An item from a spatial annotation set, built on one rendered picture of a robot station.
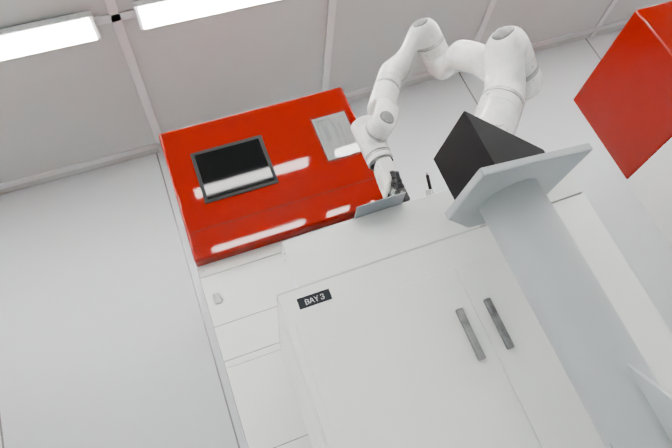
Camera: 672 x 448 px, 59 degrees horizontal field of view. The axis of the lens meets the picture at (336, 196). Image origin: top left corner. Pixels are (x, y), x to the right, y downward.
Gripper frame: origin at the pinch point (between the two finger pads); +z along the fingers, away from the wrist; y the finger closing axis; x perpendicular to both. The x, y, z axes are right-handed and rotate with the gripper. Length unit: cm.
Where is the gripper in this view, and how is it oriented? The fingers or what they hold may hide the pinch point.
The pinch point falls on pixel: (401, 205)
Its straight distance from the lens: 176.0
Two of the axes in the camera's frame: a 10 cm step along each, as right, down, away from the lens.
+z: 3.5, 8.4, -4.1
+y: 0.7, -4.6, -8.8
